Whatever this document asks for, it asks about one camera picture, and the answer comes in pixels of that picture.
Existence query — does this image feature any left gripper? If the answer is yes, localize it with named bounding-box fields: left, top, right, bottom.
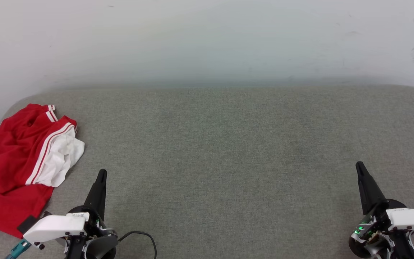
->
left=65, top=169, right=109, bottom=240

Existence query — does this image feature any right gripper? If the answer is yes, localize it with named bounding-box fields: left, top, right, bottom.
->
left=350, top=161, right=409, bottom=241

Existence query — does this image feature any red and white t-shirt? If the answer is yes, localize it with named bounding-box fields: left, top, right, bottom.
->
left=0, top=104, right=85, bottom=238

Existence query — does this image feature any white right camera bracket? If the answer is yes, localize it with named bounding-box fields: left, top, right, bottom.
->
left=387, top=208, right=414, bottom=234

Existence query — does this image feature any white camera bracket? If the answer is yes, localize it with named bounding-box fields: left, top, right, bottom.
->
left=387, top=208, right=414, bottom=234
left=23, top=212, right=89, bottom=244

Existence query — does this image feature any white left camera bracket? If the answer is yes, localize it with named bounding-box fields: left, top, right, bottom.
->
left=23, top=212, right=89, bottom=244

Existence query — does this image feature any thin black cable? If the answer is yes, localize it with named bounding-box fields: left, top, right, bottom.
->
left=118, top=231, right=157, bottom=259

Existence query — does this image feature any teal cable plug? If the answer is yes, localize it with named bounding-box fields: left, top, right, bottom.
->
left=5, top=239, right=32, bottom=259

